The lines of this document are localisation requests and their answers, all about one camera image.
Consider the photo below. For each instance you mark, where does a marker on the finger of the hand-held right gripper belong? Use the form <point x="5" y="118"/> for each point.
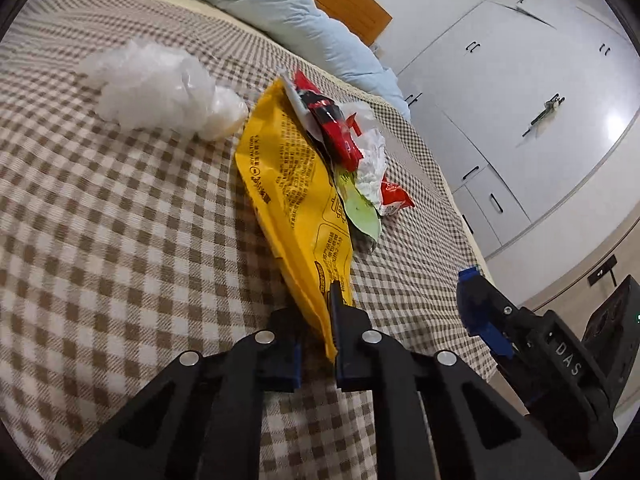
<point x="480" y="320"/>

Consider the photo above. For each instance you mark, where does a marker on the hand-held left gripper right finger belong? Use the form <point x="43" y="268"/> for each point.
<point x="350" y="370"/>

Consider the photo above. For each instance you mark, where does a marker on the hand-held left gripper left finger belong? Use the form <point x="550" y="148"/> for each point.
<point x="282" y="365"/>

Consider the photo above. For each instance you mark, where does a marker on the silver green snack wrapper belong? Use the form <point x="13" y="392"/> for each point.
<point x="362" y="210"/>

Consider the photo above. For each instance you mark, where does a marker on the yellow snack bag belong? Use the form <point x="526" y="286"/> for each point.
<point x="290" y="195"/>

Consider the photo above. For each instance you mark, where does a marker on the red wrapper with blue logo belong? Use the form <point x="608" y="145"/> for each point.
<point x="335" y="130"/>

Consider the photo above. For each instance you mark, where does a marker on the white plastic bag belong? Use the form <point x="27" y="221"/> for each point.
<point x="150" y="85"/>

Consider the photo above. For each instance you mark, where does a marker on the beige wooden door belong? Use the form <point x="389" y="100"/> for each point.
<point x="550" y="290"/>

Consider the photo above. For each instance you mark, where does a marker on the brown checkered bed cover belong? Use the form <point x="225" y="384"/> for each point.
<point x="125" y="240"/>

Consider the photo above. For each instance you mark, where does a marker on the hanging wardrobe ornament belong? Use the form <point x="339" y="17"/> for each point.
<point x="542" y="116"/>

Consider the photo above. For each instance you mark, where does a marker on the white wardrobe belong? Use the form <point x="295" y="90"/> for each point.
<point x="550" y="85"/>

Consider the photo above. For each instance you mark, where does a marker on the light blue duvet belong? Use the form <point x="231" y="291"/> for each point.
<point x="280" y="10"/>

